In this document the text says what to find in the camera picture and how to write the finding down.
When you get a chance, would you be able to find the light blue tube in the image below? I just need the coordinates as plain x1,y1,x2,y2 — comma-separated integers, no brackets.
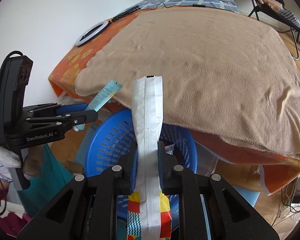
73,80,124,132

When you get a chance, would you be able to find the white snack wrapper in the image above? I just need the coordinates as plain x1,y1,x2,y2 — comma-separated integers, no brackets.
127,76,171,239

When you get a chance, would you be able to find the blue plastic trash basket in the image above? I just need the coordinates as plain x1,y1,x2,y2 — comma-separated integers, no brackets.
84,108,199,221

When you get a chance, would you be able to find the gloved left hand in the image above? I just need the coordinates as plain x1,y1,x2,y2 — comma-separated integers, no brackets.
0,145,41,181

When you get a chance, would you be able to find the orange floral bed sheet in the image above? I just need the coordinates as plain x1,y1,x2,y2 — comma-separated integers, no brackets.
47,5,300,195

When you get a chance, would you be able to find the black tripod stand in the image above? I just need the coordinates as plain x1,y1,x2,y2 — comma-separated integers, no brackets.
111,5,140,23

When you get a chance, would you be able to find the beige fleece blanket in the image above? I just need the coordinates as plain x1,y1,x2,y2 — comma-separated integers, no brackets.
74,5,300,164

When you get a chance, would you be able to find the white power strip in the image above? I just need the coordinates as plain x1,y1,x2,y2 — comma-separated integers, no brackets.
291,177,300,204

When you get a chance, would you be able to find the blue checkered bed sheet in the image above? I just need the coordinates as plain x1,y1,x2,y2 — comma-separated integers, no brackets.
136,0,239,13

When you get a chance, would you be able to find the pink clothing on chair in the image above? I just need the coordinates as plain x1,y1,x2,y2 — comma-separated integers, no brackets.
257,0,283,12

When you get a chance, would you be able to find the striped clothing on chair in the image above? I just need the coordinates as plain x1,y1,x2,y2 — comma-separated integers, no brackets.
279,8,300,29

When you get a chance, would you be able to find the black folding chair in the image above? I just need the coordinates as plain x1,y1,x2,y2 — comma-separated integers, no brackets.
248,0,300,61

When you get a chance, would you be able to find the white ring light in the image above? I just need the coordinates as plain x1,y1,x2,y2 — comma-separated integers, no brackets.
75,21,111,47

